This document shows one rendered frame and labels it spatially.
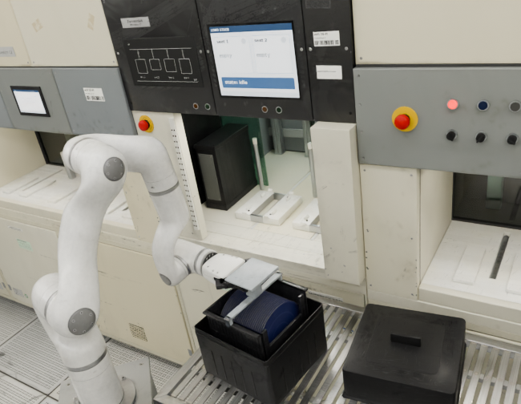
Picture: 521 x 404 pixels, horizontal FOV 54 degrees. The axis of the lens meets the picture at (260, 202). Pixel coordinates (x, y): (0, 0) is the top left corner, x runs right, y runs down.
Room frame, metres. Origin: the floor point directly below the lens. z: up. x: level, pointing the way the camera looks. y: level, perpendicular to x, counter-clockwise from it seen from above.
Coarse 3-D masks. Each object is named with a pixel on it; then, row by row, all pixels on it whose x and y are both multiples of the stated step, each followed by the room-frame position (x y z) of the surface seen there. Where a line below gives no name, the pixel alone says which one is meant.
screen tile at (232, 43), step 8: (216, 40) 1.61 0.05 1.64; (224, 40) 1.59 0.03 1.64; (232, 40) 1.58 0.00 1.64; (216, 48) 1.61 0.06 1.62; (224, 48) 1.60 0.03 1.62; (232, 48) 1.58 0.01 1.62; (240, 48) 1.56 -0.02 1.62; (248, 48) 1.55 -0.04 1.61; (248, 56) 1.55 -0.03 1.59; (224, 64) 1.60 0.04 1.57; (232, 64) 1.58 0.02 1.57; (240, 64) 1.57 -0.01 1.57; (248, 64) 1.55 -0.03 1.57; (224, 72) 1.60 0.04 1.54; (232, 72) 1.59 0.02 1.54; (240, 72) 1.57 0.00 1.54; (248, 72) 1.55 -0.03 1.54
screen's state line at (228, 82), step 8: (224, 80) 1.61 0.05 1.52; (232, 80) 1.59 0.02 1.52; (240, 80) 1.57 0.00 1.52; (248, 80) 1.56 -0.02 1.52; (256, 80) 1.54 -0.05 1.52; (264, 80) 1.52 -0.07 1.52; (272, 80) 1.51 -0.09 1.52; (280, 80) 1.49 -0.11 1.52; (288, 80) 1.48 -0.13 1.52; (264, 88) 1.53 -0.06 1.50; (272, 88) 1.51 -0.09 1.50; (280, 88) 1.50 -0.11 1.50; (288, 88) 1.48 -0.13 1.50
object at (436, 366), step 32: (384, 320) 1.16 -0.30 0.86; (416, 320) 1.14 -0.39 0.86; (448, 320) 1.12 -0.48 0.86; (352, 352) 1.05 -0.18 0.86; (384, 352) 1.03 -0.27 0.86; (416, 352) 1.02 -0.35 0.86; (448, 352) 1.00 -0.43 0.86; (352, 384) 0.98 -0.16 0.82; (384, 384) 0.94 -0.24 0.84; (416, 384) 0.91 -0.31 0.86; (448, 384) 0.90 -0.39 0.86
